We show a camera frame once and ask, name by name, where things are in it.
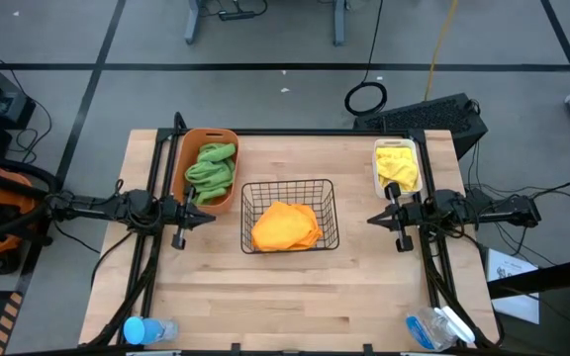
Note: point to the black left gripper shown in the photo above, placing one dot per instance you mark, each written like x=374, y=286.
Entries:
x=176, y=215

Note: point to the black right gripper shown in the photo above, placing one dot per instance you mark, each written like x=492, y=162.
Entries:
x=408, y=216

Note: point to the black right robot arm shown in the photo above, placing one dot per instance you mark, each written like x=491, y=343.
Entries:
x=503, y=210

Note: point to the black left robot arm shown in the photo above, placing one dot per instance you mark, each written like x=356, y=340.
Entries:
x=131, y=205

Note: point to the orange plastic basket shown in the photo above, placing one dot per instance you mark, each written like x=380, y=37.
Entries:
x=181, y=163

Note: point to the white plastic basket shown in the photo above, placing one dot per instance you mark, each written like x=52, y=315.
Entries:
x=398, y=142

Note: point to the black computer tower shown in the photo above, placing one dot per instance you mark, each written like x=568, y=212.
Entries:
x=423, y=116

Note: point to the clear trigger spray bottle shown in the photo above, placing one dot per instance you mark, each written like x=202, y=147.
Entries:
x=433, y=327

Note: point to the blue capped spray bottle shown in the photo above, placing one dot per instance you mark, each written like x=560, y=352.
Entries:
x=141, y=330

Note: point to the white paper sheet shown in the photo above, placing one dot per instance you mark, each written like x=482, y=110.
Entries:
x=512, y=287

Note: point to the black metal bar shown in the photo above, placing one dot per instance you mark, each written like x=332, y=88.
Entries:
x=542, y=278

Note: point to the grey desk leg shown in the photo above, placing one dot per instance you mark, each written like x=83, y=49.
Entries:
x=338, y=22
x=193, y=22

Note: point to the black power strip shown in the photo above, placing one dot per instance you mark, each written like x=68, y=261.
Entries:
x=235, y=15

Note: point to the black metal table frame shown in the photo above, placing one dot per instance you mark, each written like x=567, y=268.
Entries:
x=314, y=132

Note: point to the silver metal bracket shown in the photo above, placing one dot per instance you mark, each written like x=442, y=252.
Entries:
x=421, y=354
x=146, y=353

